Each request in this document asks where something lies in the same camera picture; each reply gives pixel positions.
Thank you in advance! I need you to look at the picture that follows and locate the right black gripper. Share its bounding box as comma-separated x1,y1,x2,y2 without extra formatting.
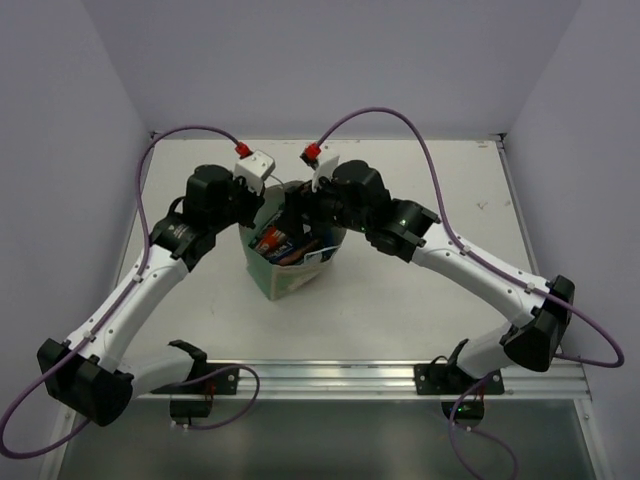
274,166,373,243

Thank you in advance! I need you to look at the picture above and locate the orange snack packet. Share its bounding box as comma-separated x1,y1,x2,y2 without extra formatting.
249,226,293,258

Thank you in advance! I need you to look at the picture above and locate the green printed paper bag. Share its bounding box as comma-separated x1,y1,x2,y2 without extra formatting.
239,180,346,301

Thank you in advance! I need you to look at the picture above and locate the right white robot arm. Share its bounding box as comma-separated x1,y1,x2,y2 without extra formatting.
279,160,575,394

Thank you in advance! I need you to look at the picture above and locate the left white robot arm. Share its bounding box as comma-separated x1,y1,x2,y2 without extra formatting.
37,157,275,426

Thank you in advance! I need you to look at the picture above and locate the brown snack bar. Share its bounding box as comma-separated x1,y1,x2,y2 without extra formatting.
274,239,321,267

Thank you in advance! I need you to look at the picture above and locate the blue snack packet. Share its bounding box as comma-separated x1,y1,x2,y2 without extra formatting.
264,231,339,266

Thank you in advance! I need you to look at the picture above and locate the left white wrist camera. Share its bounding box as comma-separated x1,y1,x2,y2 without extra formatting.
234,151,276,195

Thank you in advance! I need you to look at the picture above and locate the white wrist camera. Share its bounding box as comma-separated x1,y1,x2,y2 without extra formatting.
234,151,276,195
300,143,340,192

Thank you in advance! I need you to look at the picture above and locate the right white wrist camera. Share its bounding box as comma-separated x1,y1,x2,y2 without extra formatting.
300,143,340,192

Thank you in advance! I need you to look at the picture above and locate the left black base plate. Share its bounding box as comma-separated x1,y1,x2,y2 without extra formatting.
152,362,240,396

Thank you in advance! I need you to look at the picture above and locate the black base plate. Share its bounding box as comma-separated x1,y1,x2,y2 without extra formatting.
152,362,240,396
413,362,479,396

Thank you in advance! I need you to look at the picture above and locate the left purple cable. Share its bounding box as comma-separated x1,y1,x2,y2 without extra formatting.
0,124,261,459

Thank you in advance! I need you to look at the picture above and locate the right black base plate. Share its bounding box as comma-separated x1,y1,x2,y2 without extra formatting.
413,362,479,396

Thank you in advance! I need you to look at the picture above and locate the aluminium mounting rail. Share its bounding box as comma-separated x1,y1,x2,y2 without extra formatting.
116,353,590,401

